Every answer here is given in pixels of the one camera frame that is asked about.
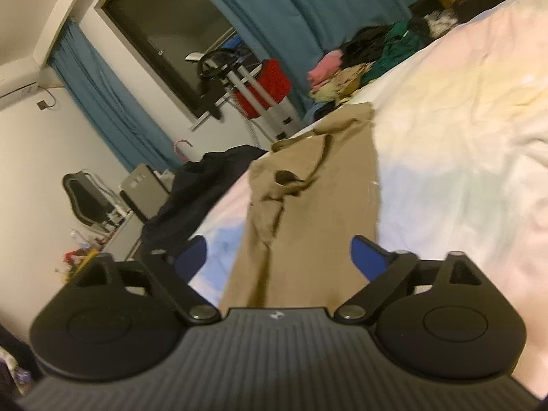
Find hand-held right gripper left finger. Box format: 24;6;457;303
75;235;221;324

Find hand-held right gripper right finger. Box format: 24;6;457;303
334;235;484;324

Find khaki pants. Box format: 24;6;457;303
218;102;384;309

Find pink clothes hanger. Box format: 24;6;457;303
172;137;193;160

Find dark navy garment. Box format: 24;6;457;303
141;145;268;258

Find white dresser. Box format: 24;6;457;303
100;216;143;262

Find black framed chair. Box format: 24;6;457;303
119;163;176;223

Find desk clutter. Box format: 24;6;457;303
53;227;112;277

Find black framed mirror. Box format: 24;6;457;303
62;170;118;227

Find bed with pale sheet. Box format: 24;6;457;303
188;0;548;403

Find white drawer unit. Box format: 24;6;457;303
252;96;304;142

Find narrow blue curtain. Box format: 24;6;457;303
47;19;185;174

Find floral cloth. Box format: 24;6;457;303
309;62;377;103

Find white metal stand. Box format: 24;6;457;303
184;49;283;142

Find red storage box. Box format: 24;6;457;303
235;59;292;116

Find pink cloth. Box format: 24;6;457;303
307;49;345;90

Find green cloth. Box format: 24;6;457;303
360;19;435;86

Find black cloth pile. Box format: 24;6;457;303
340;23;395;69

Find dark window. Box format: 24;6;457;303
100;0;240;118

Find black white patterned cloth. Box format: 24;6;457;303
424;9;460;37

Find white air conditioner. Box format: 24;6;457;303
0;58;43;103

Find wide blue curtain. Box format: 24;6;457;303
177;0;414;114

